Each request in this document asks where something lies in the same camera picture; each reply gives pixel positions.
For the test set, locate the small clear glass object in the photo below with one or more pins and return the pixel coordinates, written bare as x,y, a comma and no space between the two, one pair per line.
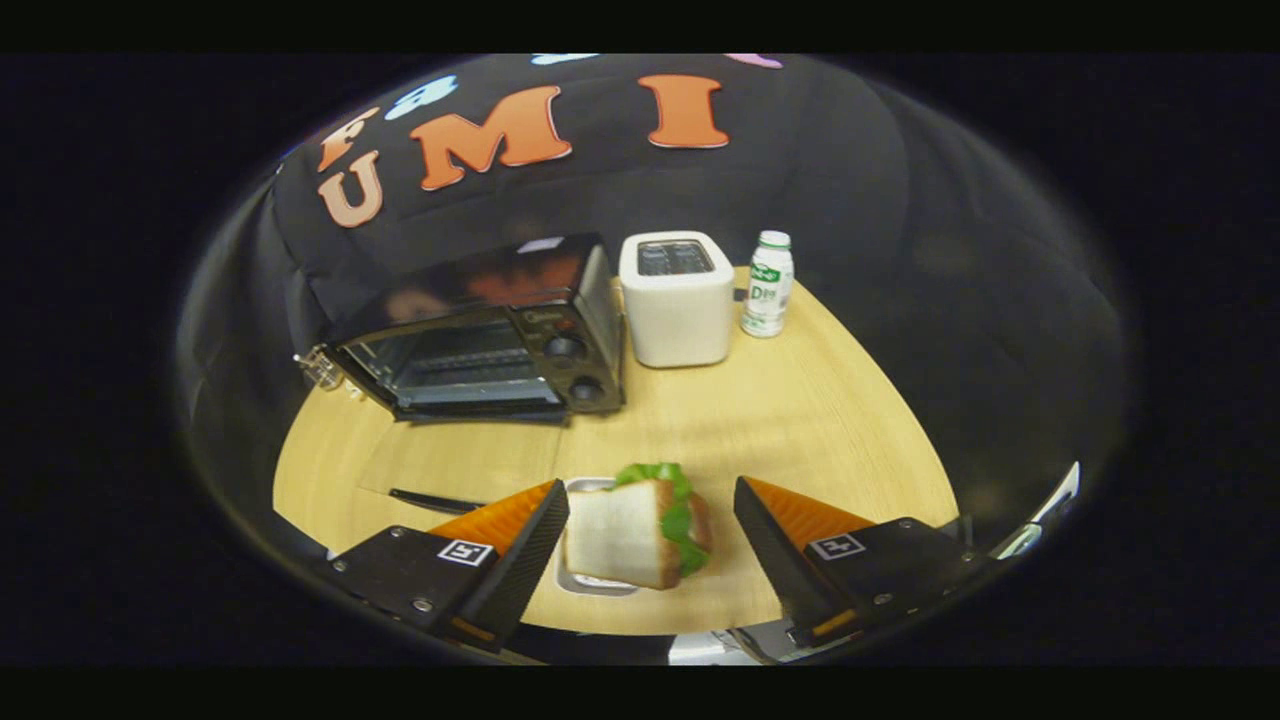
322,368

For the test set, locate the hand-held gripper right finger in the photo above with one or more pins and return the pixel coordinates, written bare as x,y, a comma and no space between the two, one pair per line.
780,565

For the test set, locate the white bread toaster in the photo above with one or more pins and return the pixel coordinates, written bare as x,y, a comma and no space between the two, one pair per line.
680,320

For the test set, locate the white green-label drink bottle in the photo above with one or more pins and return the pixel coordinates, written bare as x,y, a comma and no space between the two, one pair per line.
768,290

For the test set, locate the black toaster oven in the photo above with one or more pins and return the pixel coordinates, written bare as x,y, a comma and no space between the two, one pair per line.
590,330

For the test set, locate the white bread lettuce sandwich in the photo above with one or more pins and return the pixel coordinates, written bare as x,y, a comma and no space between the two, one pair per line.
620,530

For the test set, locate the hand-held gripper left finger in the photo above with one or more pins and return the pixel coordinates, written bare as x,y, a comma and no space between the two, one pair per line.
525,560

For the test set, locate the small white plastic tray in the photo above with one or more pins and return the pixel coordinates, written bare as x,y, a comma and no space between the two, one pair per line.
590,585

